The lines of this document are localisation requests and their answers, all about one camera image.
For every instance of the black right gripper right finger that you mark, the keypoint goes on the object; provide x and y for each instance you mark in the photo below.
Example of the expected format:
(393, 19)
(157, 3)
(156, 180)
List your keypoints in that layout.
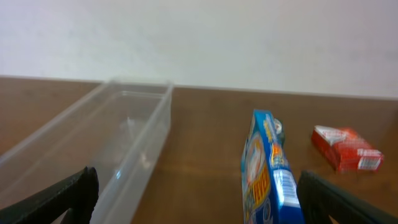
(323, 202)

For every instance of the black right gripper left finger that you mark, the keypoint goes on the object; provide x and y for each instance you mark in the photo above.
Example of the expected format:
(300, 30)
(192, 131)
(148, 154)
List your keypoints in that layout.
(75, 197)

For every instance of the clear plastic container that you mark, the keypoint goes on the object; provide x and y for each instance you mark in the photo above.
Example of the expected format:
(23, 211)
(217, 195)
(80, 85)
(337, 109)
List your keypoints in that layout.
(119, 128)

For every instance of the blue Kool Fever box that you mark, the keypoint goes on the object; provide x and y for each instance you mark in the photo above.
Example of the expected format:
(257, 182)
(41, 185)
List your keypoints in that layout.
(268, 185)

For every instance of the red Panadol box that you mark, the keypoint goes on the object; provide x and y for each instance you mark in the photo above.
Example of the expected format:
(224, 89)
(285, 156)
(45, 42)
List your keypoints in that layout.
(345, 149)

